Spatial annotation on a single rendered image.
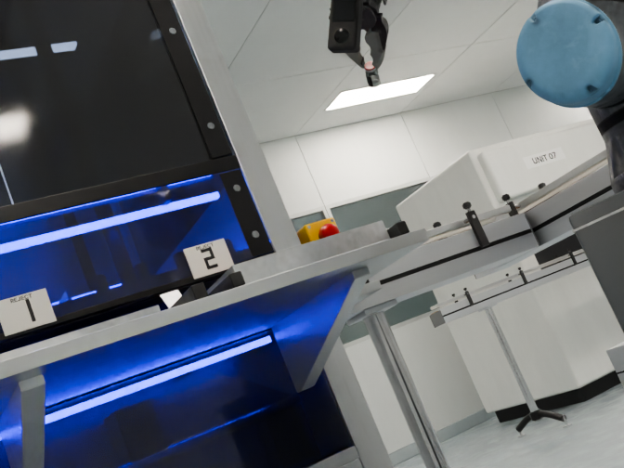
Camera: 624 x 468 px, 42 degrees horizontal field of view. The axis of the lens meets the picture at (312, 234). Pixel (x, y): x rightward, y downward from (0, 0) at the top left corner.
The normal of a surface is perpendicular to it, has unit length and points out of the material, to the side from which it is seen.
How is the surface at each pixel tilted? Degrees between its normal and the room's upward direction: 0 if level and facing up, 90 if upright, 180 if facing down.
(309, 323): 90
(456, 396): 90
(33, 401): 160
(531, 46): 96
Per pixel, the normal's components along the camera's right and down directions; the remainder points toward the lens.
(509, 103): 0.40, -0.35
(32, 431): 0.50, 0.73
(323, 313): -0.83, 0.25
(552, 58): -0.62, 0.22
